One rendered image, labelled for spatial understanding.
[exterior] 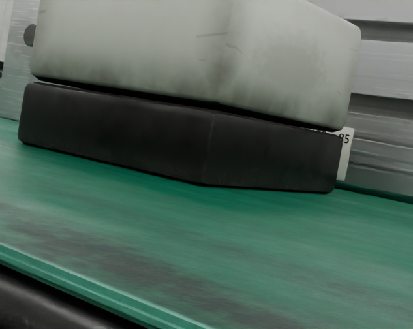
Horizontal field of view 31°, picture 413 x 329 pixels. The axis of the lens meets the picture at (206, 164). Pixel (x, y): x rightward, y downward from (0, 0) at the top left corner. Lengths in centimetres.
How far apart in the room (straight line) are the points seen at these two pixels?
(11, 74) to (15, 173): 30
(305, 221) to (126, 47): 9
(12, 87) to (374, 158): 23
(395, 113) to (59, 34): 14
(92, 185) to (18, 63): 30
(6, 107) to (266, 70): 26
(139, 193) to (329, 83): 11
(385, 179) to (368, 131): 2
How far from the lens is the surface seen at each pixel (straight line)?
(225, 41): 20
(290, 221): 15
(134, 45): 22
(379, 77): 31
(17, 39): 45
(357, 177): 30
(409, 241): 16
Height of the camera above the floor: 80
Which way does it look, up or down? 3 degrees down
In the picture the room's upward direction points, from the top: 10 degrees clockwise
